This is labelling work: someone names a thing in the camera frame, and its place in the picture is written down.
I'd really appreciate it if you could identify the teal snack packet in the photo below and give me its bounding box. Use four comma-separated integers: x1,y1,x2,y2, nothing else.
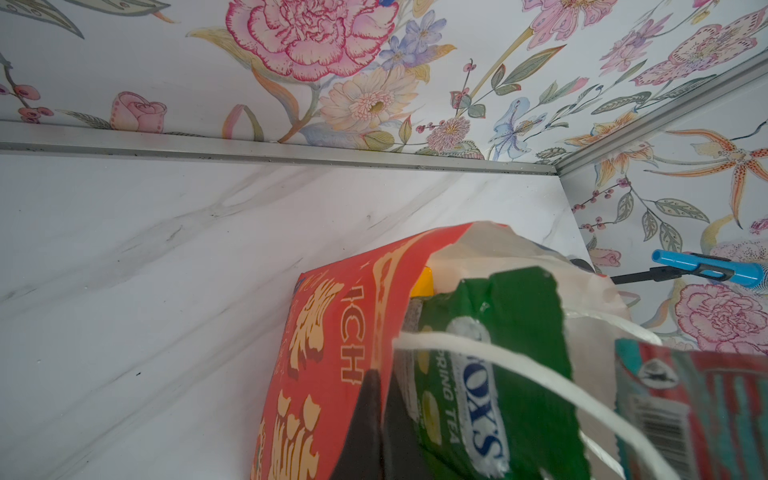
615,339,767,479

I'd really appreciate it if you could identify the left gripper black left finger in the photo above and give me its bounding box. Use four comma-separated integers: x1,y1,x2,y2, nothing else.
331,370,383,480

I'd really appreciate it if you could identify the red paper gift bag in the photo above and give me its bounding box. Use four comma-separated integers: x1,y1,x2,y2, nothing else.
250,220,682,480

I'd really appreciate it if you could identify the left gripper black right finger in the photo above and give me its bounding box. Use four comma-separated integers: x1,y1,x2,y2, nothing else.
382,378,433,480

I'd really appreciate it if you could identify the green snack packet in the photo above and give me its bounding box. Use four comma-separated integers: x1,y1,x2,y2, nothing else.
396,267,591,479

